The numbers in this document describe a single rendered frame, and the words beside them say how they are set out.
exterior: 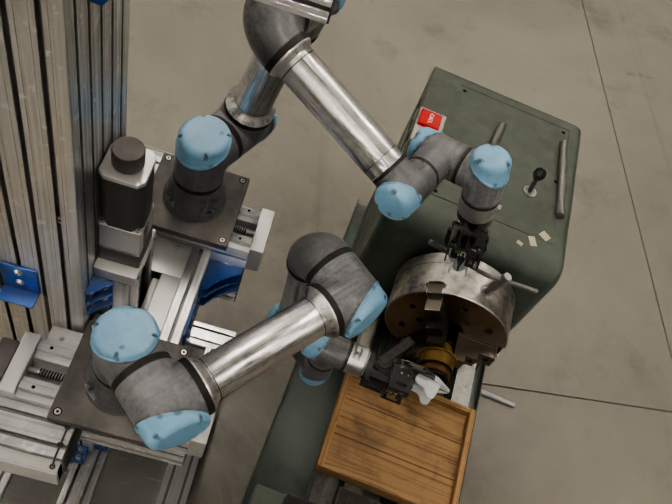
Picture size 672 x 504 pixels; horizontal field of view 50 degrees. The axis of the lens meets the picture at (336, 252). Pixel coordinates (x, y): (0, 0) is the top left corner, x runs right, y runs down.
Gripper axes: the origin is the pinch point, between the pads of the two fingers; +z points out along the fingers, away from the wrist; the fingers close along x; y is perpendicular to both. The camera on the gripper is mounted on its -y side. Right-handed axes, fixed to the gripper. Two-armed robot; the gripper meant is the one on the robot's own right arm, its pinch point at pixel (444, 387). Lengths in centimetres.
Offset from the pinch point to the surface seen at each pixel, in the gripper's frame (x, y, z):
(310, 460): -54, 9, -19
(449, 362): 3.7, -4.7, -1.2
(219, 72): -108, -182, -120
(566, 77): -109, -294, 61
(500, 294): 13.6, -22.0, 4.5
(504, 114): 17, -81, -6
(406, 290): 7.8, -16.5, -16.9
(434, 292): 12.7, -15.6, -11.1
